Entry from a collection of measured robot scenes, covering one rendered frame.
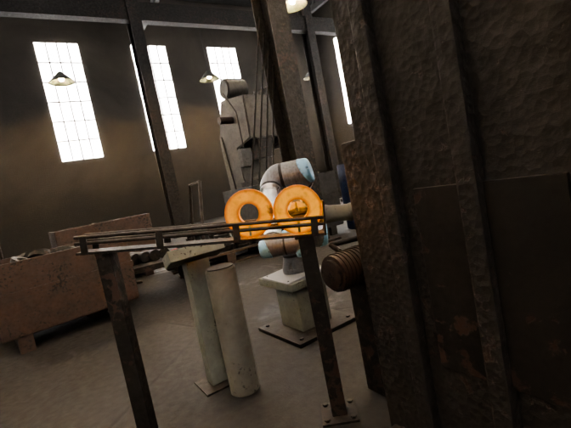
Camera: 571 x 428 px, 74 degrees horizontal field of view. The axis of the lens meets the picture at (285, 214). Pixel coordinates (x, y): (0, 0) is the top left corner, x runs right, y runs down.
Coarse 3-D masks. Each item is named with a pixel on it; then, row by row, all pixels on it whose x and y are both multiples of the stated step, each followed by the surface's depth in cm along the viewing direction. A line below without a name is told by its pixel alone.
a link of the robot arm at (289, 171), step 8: (296, 160) 173; (304, 160) 172; (280, 168) 173; (288, 168) 172; (296, 168) 171; (304, 168) 171; (280, 176) 172; (288, 176) 172; (296, 176) 172; (304, 176) 171; (312, 176) 174; (288, 184) 175; (296, 184) 175; (304, 184) 175; (312, 184) 180; (320, 240) 198
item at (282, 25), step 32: (0, 0) 724; (32, 0) 752; (64, 0) 782; (96, 0) 814; (128, 0) 845; (256, 0) 448; (128, 32) 871; (288, 32) 435; (320, 32) 1153; (288, 64) 434; (320, 64) 1133; (288, 96) 432; (320, 96) 1129; (160, 128) 873; (288, 128) 458; (320, 128) 1163; (160, 160) 900; (288, 160) 465; (320, 192) 453
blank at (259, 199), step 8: (240, 192) 121; (248, 192) 121; (256, 192) 121; (232, 200) 121; (240, 200) 121; (248, 200) 121; (256, 200) 121; (264, 200) 121; (232, 208) 122; (240, 208) 124; (264, 208) 121; (272, 208) 122; (224, 216) 122; (232, 216) 122; (264, 216) 122; (272, 216) 122; (256, 224) 122; (264, 224) 122; (240, 232) 122; (248, 232) 122; (256, 232) 122
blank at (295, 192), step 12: (288, 192) 121; (300, 192) 121; (312, 192) 120; (276, 204) 121; (288, 204) 121; (312, 204) 121; (276, 216) 122; (288, 216) 121; (288, 228) 122; (300, 228) 122
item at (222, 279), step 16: (208, 272) 148; (224, 272) 146; (208, 288) 150; (224, 288) 147; (224, 304) 147; (240, 304) 151; (224, 320) 148; (240, 320) 150; (224, 336) 149; (240, 336) 149; (224, 352) 150; (240, 352) 149; (240, 368) 149; (256, 368) 156; (240, 384) 150; (256, 384) 153
